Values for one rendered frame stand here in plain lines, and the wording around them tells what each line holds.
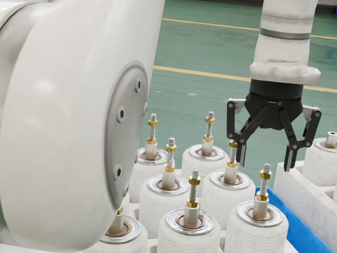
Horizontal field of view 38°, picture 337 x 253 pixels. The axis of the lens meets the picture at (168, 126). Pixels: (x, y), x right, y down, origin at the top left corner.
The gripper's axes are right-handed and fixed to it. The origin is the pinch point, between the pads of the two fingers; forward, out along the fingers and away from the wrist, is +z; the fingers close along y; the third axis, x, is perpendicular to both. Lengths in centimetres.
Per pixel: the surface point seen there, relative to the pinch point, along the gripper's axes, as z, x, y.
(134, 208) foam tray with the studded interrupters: 16.8, -8.9, 21.2
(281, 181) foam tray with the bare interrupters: 20.2, -34.6, -8.8
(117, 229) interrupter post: 9.0, 10.2, 20.6
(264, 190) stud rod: 5.0, 0.4, -0.6
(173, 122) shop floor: 34, -103, 23
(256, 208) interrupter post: 8.2, 0.7, 0.3
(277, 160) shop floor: 34, -79, -14
